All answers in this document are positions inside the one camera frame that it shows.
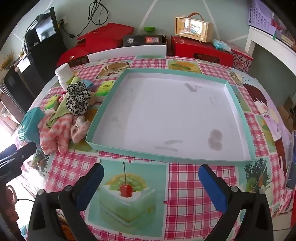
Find black power cable with plug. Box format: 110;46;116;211
58;20;81;39

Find red patterned box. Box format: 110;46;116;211
229;47;254;73

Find person's left hand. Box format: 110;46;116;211
5;184;17;205

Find yellow flowers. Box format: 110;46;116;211
0;53;14;70

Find teal shallow cardboard tray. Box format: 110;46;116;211
85;68;257;165

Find red box with window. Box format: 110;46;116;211
171;36;233;67

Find dark cabinet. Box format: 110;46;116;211
0;62;35;123

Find black machine with screen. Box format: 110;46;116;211
23;7;68;79

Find cardboard boxes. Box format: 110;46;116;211
277;96;296;132

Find teal box with red patch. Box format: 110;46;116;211
18;107;45;142

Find white plastic bottle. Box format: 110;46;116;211
55;63;75;91

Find black looped cable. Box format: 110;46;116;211
88;0;108;26

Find white board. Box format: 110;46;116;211
87;45;167;62

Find pale pink cloth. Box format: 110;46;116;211
70;116;90;143

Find green tissue packet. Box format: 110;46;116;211
45;95;59;110
95;80;116;97

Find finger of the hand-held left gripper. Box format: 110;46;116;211
0;142;37;163

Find stack of books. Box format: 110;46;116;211
273;14;296;47

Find light green cloth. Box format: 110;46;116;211
47;76;81;124

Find white shelf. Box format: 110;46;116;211
245;25;296;77

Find blue face mask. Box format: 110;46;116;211
81;79;94;90

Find black flat box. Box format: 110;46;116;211
122;34;167;47

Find red gift bags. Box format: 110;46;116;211
57;43;123;68

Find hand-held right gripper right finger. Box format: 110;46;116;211
198;164;274;241

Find purple perforated basket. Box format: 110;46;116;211
247;0;277;35

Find gold gift box with handle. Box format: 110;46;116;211
174;13;213;43

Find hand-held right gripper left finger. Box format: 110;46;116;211
28;163;105;241

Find blue wipes pack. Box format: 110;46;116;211
211;39;232;52

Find pink white fluffy cloth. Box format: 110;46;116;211
38;113;73;154

